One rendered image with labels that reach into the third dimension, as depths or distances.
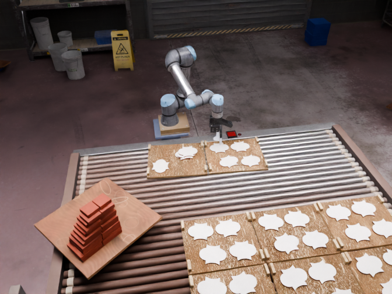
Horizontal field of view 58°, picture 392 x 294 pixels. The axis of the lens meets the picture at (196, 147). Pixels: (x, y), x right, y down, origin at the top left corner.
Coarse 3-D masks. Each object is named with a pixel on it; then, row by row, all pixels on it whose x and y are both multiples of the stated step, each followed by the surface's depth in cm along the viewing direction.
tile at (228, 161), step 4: (228, 156) 255; (232, 156) 255; (224, 160) 252; (228, 160) 252; (232, 160) 252; (236, 160) 252; (220, 164) 249; (224, 164) 248; (228, 164) 248; (232, 164) 248; (236, 164) 249
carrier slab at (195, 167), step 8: (176, 144) 269; (184, 144) 269; (192, 144) 269; (200, 144) 268; (152, 152) 262; (160, 152) 262; (168, 152) 261; (200, 152) 261; (152, 160) 254; (168, 160) 254; (176, 160) 254; (184, 160) 254; (192, 160) 254; (200, 160) 254; (152, 168) 248; (176, 168) 248; (184, 168) 248; (192, 168) 247; (200, 168) 247; (152, 176) 242; (160, 176) 241; (168, 176) 242; (176, 176) 242; (184, 176) 243
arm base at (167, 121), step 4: (164, 116) 287; (168, 116) 286; (172, 116) 287; (176, 116) 291; (160, 120) 293; (164, 120) 289; (168, 120) 287; (172, 120) 288; (176, 120) 292; (164, 124) 290; (168, 124) 289; (172, 124) 289; (176, 124) 292
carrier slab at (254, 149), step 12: (204, 144) 268; (228, 144) 268; (252, 144) 268; (216, 156) 257; (240, 156) 256; (216, 168) 247; (228, 168) 247; (240, 168) 247; (252, 168) 246; (264, 168) 246
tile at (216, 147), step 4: (216, 144) 267; (224, 144) 267; (212, 148) 263; (216, 148) 263; (220, 148) 263; (224, 148) 263; (228, 148) 263; (216, 152) 259; (220, 152) 260; (224, 152) 260
